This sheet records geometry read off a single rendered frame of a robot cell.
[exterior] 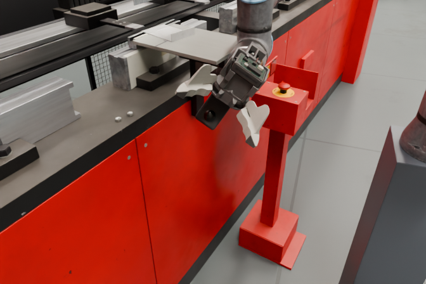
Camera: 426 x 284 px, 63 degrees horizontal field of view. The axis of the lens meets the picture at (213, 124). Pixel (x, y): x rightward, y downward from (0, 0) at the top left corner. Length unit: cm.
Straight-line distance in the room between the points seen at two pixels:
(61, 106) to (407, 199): 88
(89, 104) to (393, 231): 89
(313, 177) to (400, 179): 111
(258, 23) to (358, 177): 153
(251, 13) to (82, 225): 58
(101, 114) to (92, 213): 23
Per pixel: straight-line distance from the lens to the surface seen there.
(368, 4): 300
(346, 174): 215
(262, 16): 75
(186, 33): 98
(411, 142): 101
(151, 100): 93
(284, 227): 161
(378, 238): 115
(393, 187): 102
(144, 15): 138
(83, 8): 119
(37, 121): 83
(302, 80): 131
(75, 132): 85
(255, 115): 59
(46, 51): 113
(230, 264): 162
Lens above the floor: 132
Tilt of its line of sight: 33 degrees down
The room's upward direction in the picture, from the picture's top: straight up
